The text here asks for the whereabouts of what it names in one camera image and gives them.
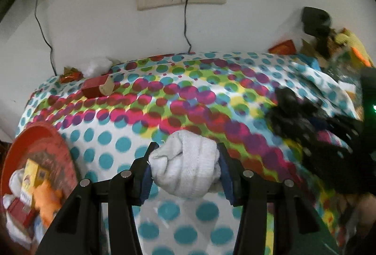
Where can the red plastic basin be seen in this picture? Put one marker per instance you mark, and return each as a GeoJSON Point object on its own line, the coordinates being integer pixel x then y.
{"type": "Point", "coordinates": [44, 140]}

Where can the white sock bundle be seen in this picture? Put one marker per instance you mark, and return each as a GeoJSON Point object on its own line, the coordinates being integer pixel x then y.
{"type": "Point", "coordinates": [185, 164]}

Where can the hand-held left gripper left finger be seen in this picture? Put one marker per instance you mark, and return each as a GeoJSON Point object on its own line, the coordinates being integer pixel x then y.
{"type": "Point", "coordinates": [145, 184]}

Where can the red gold candy wrapper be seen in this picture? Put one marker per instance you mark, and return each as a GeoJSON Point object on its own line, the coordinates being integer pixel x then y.
{"type": "Point", "coordinates": [70, 75]}

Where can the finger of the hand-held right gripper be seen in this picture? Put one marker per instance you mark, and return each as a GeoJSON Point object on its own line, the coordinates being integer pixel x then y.
{"type": "Point", "coordinates": [293, 114]}

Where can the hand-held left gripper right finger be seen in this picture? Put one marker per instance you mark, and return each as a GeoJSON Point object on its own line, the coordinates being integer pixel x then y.
{"type": "Point", "coordinates": [227, 181]}

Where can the crumpled white tissue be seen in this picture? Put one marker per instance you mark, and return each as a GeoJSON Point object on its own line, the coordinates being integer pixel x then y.
{"type": "Point", "coordinates": [97, 65]}

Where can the yellow orange soft toy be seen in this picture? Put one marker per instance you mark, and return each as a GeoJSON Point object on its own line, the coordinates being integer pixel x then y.
{"type": "Point", "coordinates": [355, 46]}

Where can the red packet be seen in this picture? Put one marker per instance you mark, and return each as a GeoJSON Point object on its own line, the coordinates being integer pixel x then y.
{"type": "Point", "coordinates": [283, 48]}

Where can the orange soft item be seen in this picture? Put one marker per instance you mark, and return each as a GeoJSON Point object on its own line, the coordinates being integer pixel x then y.
{"type": "Point", "coordinates": [47, 202]}

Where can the black device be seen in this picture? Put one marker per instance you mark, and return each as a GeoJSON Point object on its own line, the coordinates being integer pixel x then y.
{"type": "Point", "coordinates": [315, 20]}

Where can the colourful dotted blanket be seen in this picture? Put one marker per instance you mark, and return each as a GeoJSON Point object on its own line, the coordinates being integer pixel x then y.
{"type": "Point", "coordinates": [205, 96]}

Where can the brown cardboard box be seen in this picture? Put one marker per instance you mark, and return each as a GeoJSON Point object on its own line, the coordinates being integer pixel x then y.
{"type": "Point", "coordinates": [308, 51]}

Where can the person's right forearm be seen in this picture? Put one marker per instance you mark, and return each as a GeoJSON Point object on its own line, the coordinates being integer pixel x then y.
{"type": "Point", "coordinates": [367, 214]}

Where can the yellow printed box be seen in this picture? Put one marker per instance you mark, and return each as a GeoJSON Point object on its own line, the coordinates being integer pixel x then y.
{"type": "Point", "coordinates": [32, 172]}

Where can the small red box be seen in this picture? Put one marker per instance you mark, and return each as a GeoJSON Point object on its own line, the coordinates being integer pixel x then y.
{"type": "Point", "coordinates": [94, 87]}

